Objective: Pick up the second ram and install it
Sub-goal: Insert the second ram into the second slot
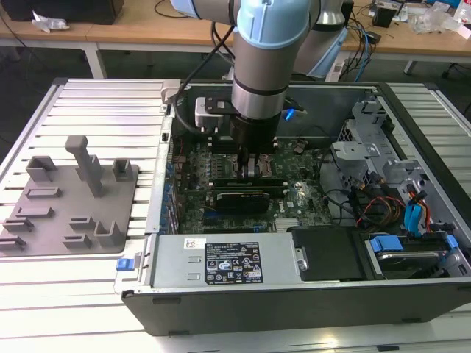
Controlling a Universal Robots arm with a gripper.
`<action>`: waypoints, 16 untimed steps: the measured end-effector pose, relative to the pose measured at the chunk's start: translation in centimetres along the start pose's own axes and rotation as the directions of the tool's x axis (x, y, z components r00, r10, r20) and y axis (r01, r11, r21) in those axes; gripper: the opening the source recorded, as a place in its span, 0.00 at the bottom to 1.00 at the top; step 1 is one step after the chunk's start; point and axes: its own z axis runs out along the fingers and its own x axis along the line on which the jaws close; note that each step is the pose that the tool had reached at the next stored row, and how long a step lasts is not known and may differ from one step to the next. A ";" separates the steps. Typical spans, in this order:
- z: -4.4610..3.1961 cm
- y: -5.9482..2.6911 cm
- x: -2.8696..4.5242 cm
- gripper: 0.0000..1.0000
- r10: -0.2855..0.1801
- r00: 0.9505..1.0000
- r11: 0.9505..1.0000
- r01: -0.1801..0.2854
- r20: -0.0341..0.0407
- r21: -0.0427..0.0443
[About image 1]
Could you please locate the black plastic cover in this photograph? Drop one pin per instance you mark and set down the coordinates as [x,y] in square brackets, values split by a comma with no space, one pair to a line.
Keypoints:
[327,253]

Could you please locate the CPU socket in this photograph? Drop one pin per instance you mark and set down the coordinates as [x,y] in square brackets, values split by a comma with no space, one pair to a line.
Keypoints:
[263,167]

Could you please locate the small black device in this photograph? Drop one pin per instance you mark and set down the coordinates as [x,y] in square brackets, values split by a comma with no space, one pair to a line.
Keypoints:
[384,16]

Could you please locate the black graphics card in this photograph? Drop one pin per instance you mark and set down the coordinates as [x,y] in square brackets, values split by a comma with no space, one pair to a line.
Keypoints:
[243,202]

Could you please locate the black RAM slot white clips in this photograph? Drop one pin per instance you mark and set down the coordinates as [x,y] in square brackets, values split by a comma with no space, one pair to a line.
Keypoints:
[221,138]
[221,146]

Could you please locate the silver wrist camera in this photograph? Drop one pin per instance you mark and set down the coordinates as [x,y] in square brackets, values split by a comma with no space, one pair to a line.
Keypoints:
[208,119]

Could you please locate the silver coin battery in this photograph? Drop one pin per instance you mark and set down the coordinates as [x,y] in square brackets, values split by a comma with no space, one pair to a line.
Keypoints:
[299,149]

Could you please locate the clear plastic bag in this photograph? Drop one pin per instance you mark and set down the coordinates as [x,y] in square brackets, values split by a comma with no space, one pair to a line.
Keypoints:
[434,18]

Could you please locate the red white box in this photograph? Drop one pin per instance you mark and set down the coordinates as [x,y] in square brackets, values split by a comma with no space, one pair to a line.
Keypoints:
[464,22]

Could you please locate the hard disk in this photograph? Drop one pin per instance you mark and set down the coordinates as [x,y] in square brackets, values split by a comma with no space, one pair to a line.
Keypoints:
[404,258]

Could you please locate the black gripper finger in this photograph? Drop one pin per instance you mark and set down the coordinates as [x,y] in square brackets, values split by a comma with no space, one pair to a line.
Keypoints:
[244,165]

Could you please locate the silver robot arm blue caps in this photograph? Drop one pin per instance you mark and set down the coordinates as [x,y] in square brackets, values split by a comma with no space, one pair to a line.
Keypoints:
[265,55]

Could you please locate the blue case latch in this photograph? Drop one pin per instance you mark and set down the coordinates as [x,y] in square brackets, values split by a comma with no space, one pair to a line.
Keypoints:
[124,265]

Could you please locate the grey plastic part rack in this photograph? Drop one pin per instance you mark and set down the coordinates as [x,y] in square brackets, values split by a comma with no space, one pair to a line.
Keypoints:
[110,206]

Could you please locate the black open PC case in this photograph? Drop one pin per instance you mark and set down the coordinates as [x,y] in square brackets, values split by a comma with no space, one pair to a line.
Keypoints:
[294,309]

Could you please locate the green motherboard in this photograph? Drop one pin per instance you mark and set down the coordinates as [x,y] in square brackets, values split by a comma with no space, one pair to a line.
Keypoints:
[305,191]

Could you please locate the silver power supply unit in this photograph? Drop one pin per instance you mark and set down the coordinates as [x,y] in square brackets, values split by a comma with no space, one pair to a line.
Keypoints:
[176,257]

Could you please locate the silver finned heat sink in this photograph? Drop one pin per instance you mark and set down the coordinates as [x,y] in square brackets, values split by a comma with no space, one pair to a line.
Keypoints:
[287,225]

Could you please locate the white crumpled paper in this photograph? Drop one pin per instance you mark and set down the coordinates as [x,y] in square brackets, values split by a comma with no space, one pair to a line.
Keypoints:
[51,23]

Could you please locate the small black adapter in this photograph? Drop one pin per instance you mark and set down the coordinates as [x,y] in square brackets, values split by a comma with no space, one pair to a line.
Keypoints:
[373,36]

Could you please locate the silver metal drive cage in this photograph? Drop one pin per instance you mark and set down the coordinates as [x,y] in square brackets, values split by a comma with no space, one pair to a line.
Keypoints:
[353,152]

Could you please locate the white power strip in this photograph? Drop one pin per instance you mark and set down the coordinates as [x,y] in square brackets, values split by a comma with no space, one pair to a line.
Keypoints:
[335,71]

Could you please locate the silver CPU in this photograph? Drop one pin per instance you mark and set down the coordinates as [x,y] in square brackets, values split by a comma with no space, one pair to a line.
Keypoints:
[262,166]

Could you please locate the wooden desk white legs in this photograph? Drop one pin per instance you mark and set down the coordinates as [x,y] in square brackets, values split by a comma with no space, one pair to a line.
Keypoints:
[147,33]

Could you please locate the black equipment box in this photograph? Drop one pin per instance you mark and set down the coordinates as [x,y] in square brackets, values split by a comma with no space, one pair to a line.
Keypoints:
[73,11]

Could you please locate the blue disk carrier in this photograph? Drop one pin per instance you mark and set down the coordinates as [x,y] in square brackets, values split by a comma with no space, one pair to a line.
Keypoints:
[384,245]

